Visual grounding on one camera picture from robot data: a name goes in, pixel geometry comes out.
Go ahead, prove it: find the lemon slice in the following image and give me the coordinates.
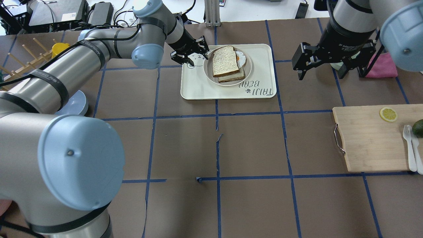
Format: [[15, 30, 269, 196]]
[[379, 107, 398, 122]]

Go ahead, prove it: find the wooden cup rack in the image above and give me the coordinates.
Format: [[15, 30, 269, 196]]
[[1, 35, 60, 82]]

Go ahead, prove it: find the pink cloth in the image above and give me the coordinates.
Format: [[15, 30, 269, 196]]
[[365, 52, 398, 78]]

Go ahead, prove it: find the black power adapter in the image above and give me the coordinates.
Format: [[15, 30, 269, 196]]
[[87, 2, 114, 25]]

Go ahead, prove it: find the wooden cutting board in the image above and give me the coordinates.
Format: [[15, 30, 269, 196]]
[[332, 104, 423, 172]]

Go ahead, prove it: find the black computer box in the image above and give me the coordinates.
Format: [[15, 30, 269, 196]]
[[29, 0, 89, 27]]

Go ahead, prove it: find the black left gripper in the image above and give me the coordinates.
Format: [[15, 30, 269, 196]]
[[166, 29, 210, 66]]

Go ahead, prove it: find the bread slice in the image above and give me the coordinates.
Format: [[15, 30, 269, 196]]
[[217, 68, 245, 83], [212, 46, 240, 77]]

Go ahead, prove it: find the white plastic fork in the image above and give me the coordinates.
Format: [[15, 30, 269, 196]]
[[403, 125, 417, 172]]

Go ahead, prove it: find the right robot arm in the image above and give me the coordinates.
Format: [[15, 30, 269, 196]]
[[291, 0, 423, 80]]

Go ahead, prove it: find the white plastic spoon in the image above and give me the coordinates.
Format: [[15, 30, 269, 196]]
[[408, 125, 423, 175]]

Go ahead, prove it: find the fried egg toy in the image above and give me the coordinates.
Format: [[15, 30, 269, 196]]
[[235, 51, 247, 69]]

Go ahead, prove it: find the yellow mug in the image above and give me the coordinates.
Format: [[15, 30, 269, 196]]
[[51, 42, 70, 59]]

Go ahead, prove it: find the bread slice under egg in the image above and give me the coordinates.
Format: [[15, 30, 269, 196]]
[[217, 68, 245, 83]]

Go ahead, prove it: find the blue bowl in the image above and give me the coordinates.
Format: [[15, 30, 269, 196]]
[[54, 90, 89, 116]]

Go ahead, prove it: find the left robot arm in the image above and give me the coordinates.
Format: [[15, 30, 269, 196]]
[[1, 0, 209, 238]]

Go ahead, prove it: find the cream bear tray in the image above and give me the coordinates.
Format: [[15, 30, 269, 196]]
[[181, 44, 277, 100]]

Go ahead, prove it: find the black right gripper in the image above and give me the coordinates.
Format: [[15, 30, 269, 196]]
[[291, 30, 376, 80]]

